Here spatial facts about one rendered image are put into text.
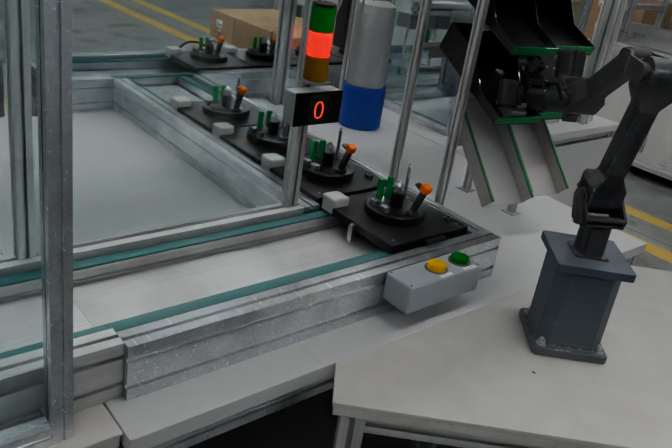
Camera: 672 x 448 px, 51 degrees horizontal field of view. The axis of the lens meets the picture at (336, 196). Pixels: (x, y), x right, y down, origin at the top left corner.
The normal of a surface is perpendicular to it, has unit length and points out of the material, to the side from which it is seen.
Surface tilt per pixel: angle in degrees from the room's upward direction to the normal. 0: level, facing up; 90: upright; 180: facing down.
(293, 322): 90
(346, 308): 90
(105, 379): 90
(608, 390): 0
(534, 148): 45
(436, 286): 90
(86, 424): 0
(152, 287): 0
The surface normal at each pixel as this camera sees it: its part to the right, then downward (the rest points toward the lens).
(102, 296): 0.15, -0.91
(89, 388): 0.62, 0.39
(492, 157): 0.44, -0.35
